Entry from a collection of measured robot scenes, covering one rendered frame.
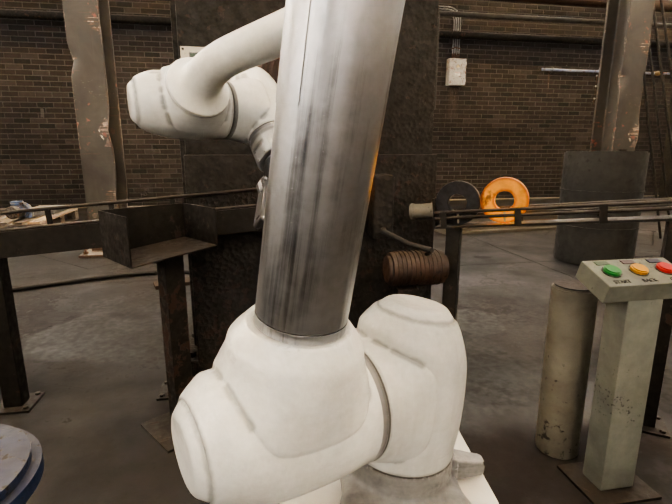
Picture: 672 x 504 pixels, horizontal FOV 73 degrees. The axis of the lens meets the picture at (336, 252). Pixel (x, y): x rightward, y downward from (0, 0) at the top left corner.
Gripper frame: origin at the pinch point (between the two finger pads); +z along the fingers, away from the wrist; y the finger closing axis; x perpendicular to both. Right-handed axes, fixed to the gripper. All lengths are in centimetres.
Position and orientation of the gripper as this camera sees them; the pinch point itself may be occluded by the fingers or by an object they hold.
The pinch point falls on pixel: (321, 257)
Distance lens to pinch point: 76.4
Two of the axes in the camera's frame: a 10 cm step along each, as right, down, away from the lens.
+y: -7.4, 0.3, -6.7
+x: 5.6, -5.1, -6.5
